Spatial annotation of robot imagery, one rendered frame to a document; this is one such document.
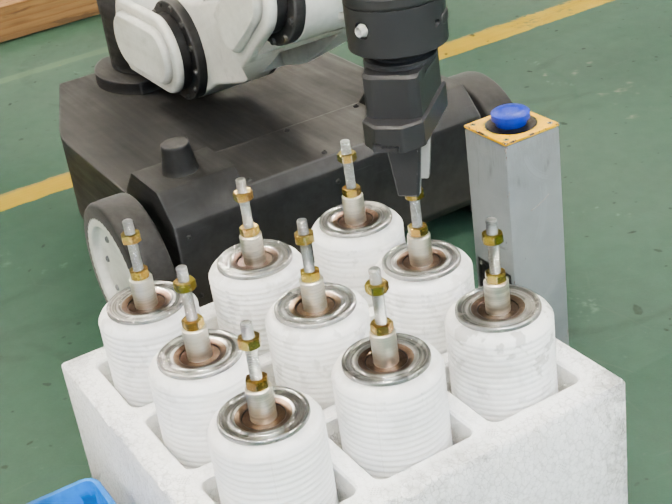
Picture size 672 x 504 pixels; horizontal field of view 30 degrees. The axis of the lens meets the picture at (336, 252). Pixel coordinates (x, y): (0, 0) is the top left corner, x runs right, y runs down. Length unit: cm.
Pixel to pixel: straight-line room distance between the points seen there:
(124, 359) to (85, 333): 50
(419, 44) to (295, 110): 76
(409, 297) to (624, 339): 42
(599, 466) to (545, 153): 33
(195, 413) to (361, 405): 15
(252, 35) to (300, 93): 41
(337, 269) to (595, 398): 30
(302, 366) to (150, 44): 75
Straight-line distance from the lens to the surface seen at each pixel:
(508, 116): 129
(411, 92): 107
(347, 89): 185
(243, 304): 121
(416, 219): 117
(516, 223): 131
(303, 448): 99
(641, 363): 148
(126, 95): 197
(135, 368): 119
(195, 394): 107
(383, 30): 105
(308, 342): 111
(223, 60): 167
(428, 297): 116
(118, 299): 121
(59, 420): 153
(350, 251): 125
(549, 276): 137
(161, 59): 174
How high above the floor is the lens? 83
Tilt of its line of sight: 28 degrees down
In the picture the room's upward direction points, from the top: 8 degrees counter-clockwise
